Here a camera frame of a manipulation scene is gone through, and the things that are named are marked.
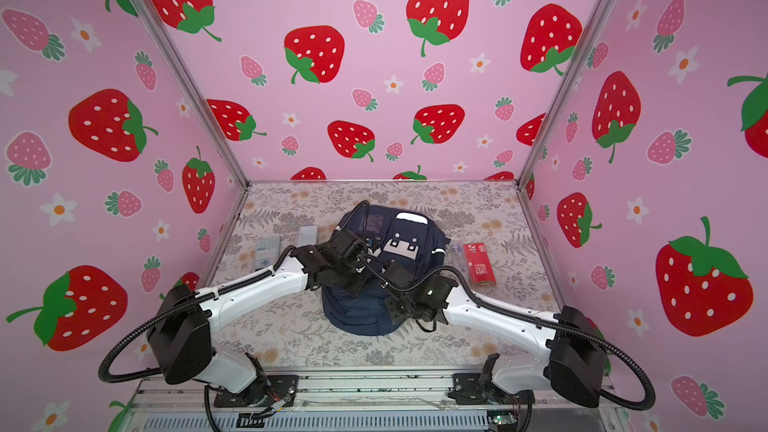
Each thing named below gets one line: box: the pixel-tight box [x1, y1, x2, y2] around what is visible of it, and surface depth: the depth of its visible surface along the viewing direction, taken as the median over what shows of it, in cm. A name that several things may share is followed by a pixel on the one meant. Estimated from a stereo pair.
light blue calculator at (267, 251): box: [254, 236, 281, 270], surface depth 102 cm
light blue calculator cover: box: [297, 225, 318, 248], surface depth 106 cm
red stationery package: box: [464, 242, 497, 287], surface depth 102 cm
